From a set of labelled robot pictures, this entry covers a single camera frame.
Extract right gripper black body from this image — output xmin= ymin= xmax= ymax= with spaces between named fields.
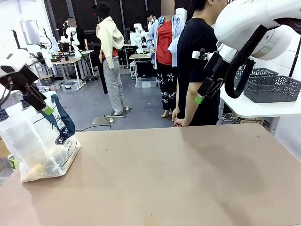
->
xmin=197 ymin=76 xmax=225 ymax=99

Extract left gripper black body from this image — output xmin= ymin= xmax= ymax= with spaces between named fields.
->
xmin=22 ymin=84 xmax=48 ymax=111

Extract translucent shopping bag navy handles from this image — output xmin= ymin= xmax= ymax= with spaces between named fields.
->
xmin=0 ymin=90 xmax=82 ymax=183

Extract grey woven plastic basket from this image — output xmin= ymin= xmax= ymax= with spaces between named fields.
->
xmin=234 ymin=68 xmax=279 ymax=83
xmin=243 ymin=75 xmax=301 ymax=104

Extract person's right forearm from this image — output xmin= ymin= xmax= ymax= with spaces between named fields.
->
xmin=184 ymin=83 xmax=201 ymax=122

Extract person's left hand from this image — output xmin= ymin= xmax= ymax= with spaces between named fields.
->
xmin=172 ymin=106 xmax=181 ymax=122

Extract person's right hand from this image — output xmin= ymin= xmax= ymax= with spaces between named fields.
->
xmin=174 ymin=118 xmax=190 ymax=128

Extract dark plastic storage bin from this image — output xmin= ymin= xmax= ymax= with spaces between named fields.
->
xmin=39 ymin=74 xmax=56 ymax=85

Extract clear plastic storage bin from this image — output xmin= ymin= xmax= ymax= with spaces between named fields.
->
xmin=136 ymin=77 xmax=158 ymax=89
xmin=60 ymin=81 xmax=79 ymax=92

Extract person in black t-shirt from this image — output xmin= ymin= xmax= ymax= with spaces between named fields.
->
xmin=175 ymin=0 xmax=228 ymax=127

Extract long background work table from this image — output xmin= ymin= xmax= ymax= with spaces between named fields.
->
xmin=50 ymin=49 xmax=95 ymax=90

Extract white side table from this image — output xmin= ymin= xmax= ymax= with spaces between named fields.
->
xmin=218 ymin=86 xmax=301 ymax=137

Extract metal mannequin floor plate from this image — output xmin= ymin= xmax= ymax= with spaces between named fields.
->
xmin=92 ymin=114 xmax=130 ymax=125

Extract flat cardboard box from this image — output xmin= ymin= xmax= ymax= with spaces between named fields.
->
xmin=243 ymin=117 xmax=265 ymax=125

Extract green and white carton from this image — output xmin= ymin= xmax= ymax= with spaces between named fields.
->
xmin=8 ymin=153 xmax=21 ymax=170

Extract white computer case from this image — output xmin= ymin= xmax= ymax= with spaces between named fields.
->
xmin=129 ymin=61 xmax=138 ymax=79

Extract small background work table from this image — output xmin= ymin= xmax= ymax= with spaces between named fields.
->
xmin=128 ymin=53 xmax=151 ymax=60

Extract background person black clothes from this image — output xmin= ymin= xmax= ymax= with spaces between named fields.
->
xmin=66 ymin=17 xmax=89 ymax=51

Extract slanted black stand pole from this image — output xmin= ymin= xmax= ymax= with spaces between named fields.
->
xmin=288 ymin=35 xmax=301 ymax=79

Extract background person black hair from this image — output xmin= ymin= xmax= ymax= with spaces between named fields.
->
xmin=145 ymin=10 xmax=157 ymax=26

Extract mannequin with beige jacket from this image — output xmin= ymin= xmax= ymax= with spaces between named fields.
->
xmin=91 ymin=1 xmax=126 ymax=116

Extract white cable bundle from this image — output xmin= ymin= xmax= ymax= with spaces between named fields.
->
xmin=222 ymin=113 xmax=242 ymax=124

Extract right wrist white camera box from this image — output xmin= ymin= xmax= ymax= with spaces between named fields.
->
xmin=191 ymin=48 xmax=214 ymax=61

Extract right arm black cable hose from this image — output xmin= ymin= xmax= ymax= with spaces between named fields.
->
xmin=224 ymin=18 xmax=301 ymax=99

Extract black floor cable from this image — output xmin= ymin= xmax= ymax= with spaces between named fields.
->
xmin=74 ymin=124 xmax=115 ymax=132

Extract grey wall panel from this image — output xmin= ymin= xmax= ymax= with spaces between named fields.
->
xmin=20 ymin=20 xmax=41 ymax=46

